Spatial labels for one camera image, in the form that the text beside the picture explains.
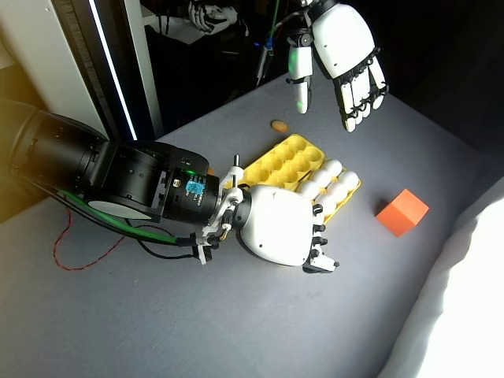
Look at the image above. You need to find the white egg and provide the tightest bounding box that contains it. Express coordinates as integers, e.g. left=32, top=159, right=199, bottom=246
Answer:
left=338, top=171, right=361, bottom=193
left=326, top=183, right=350, bottom=202
left=297, top=180, right=321, bottom=198
left=310, top=169, right=334, bottom=189
left=321, top=158, right=344, bottom=178
left=317, top=195, right=338, bottom=215

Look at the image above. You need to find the green cable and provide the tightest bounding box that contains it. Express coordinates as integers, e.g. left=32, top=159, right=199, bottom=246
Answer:
left=255, top=0, right=283, bottom=87

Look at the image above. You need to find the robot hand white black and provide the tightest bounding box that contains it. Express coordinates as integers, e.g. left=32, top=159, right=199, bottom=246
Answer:
left=283, top=0, right=391, bottom=134
left=235, top=183, right=340, bottom=274

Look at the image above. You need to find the white sheet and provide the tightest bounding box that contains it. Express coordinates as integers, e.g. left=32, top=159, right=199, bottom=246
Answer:
left=376, top=192, right=504, bottom=378

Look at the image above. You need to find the spare white robot hand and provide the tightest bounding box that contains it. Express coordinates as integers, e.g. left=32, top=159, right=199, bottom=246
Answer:
left=187, top=0, right=239, bottom=35

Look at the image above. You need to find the grey table cloth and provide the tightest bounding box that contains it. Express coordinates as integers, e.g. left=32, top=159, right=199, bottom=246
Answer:
left=0, top=72, right=504, bottom=378

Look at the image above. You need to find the orange cube block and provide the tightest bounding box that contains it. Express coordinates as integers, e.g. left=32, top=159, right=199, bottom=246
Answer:
left=374, top=188, right=430, bottom=238

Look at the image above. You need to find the thin red cable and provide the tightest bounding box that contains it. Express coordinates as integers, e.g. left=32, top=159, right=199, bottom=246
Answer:
left=53, top=207, right=123, bottom=272

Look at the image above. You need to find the yellow egg tray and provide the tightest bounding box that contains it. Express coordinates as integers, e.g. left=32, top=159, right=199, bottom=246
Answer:
left=239, top=132, right=362, bottom=228

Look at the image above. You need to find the white robot body column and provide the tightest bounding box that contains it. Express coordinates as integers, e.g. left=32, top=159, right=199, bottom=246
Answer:
left=0, top=0, right=165, bottom=143

